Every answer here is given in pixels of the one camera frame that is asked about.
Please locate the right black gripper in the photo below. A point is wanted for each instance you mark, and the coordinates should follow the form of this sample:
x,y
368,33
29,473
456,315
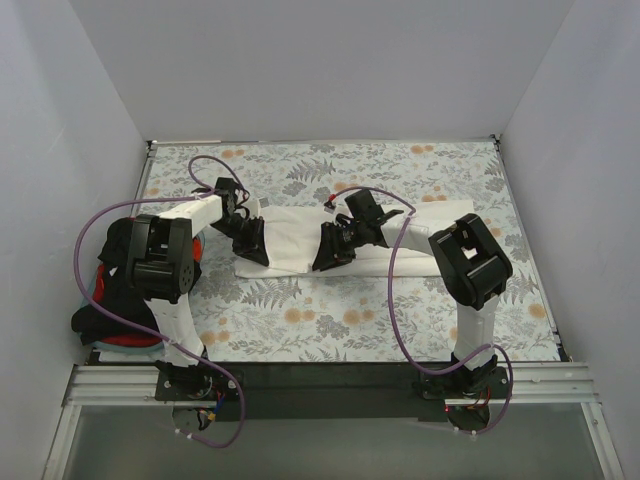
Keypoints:
x,y
338,239

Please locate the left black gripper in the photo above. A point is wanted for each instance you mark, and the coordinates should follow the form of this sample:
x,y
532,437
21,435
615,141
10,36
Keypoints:
x,y
248,235

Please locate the white t shirt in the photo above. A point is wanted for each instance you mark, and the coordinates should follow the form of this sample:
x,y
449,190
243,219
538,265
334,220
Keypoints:
x,y
292,239

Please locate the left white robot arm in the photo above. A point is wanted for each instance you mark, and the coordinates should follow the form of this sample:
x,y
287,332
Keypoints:
x,y
161,267

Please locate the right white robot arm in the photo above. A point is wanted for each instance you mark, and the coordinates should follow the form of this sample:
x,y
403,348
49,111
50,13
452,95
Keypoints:
x,y
472,265

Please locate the floral patterned table cloth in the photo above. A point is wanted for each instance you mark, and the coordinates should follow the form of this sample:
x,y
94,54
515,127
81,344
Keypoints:
x,y
350,318

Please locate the light blue t shirt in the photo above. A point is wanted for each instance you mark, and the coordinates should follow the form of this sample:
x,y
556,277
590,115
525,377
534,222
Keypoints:
x,y
125,348

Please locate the red t shirt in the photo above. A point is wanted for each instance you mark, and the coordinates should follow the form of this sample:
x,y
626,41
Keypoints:
x,y
132,340

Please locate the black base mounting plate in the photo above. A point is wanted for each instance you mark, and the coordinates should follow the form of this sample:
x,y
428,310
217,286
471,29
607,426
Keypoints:
x,y
293,391

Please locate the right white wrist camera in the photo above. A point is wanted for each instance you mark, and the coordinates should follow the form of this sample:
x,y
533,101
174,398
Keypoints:
x,y
334,206

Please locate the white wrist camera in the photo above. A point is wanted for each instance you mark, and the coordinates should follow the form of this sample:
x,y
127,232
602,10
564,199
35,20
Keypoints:
x,y
334,206
255,206

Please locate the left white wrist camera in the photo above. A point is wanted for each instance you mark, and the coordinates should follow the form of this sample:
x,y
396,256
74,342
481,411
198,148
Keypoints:
x,y
255,206

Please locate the aluminium frame rail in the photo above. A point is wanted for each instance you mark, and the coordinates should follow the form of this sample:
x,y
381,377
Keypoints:
x,y
534,383

